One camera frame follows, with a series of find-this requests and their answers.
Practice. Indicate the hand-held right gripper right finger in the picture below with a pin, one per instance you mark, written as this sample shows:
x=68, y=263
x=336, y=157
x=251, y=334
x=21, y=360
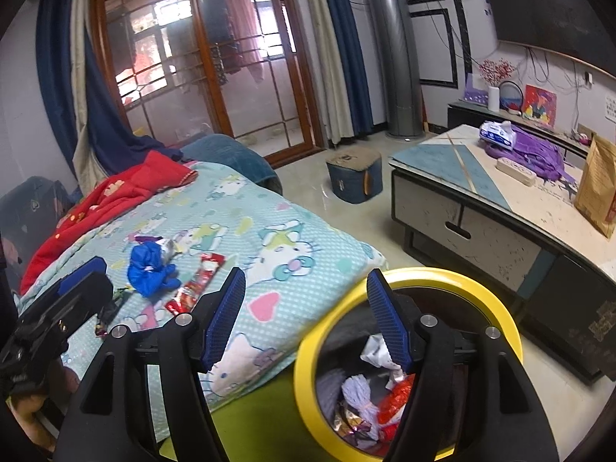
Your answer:
x=390, y=317

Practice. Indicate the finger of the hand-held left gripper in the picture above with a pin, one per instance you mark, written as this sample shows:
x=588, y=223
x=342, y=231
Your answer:
x=86, y=298
x=82, y=274

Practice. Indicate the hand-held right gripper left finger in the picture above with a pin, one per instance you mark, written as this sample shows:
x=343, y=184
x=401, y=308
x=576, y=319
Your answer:
x=224, y=317

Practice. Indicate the green black snack wrapper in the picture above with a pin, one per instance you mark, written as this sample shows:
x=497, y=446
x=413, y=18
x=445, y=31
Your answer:
x=115, y=303

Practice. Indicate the white plastic bag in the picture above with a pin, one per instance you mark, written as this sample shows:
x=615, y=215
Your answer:
x=378, y=351

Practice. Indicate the dark brown snack wrapper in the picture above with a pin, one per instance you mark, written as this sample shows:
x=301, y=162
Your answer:
x=101, y=331

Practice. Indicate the red snack wrapper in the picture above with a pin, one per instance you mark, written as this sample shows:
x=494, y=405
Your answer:
x=202, y=279

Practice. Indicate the blue plastic bag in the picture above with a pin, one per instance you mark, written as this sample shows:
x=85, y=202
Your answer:
x=149, y=269

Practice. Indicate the yellow rimmed black bin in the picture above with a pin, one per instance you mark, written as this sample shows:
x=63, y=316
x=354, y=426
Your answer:
x=457, y=279

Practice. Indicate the pale purple foam net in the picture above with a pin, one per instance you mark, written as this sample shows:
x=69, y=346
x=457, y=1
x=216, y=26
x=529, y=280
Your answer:
x=358, y=394

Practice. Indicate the red plastic bag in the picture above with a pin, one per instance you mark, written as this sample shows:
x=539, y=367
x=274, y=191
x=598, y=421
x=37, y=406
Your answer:
x=392, y=404

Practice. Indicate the silver wrapper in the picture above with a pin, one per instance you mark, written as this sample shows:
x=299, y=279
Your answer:
x=168, y=246

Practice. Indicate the red purple candy wrapper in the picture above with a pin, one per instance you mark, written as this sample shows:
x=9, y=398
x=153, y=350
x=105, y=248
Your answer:
x=353, y=428

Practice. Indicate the person's left hand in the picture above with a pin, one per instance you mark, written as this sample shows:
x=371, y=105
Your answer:
x=26, y=414

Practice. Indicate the cartoon cat printed blanket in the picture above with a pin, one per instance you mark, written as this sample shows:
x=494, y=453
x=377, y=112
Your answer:
x=269, y=250

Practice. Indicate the red flowered blanket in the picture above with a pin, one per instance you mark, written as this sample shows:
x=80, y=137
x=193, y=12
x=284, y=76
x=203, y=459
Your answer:
x=115, y=192

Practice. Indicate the blue storage stool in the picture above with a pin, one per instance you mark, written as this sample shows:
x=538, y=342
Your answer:
x=351, y=183

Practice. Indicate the blue curtain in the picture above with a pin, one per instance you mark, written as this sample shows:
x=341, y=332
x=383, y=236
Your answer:
x=106, y=120
x=346, y=33

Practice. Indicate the dark teal blanket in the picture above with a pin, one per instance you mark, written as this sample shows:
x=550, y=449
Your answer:
x=226, y=154

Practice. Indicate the marble top coffee table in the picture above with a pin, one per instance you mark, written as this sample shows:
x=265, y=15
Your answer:
x=433, y=159

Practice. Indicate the beige curtain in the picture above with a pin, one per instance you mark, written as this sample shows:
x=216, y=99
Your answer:
x=332, y=82
x=79, y=106

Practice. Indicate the white power strip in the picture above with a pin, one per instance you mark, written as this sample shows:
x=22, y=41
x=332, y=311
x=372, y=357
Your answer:
x=515, y=171

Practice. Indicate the white blue tissue pack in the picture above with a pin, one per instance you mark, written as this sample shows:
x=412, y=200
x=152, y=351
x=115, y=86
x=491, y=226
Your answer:
x=495, y=134

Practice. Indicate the dark television stand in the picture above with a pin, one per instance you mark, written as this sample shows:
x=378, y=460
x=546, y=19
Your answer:
x=462, y=113

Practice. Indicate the purple bag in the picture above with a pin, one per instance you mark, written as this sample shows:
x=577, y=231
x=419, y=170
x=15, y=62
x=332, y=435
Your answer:
x=534, y=151

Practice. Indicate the pink flowers in white vase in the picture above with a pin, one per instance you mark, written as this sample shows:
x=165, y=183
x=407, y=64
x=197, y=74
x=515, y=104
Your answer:
x=493, y=98

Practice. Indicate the wooden glass sliding door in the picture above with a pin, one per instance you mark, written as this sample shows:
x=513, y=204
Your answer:
x=204, y=57

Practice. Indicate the brown paper bag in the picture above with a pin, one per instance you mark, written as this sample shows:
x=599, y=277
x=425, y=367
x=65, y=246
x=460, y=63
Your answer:
x=599, y=183

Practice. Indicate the grey tower air conditioner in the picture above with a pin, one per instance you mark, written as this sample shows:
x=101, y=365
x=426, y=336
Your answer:
x=394, y=57

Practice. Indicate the colourful painting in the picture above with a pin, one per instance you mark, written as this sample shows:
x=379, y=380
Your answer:
x=539, y=103

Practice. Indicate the white wall notice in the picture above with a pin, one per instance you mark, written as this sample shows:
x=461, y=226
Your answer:
x=611, y=108

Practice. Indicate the black wall television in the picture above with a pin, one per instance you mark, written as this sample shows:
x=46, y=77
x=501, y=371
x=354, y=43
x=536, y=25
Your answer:
x=553, y=9

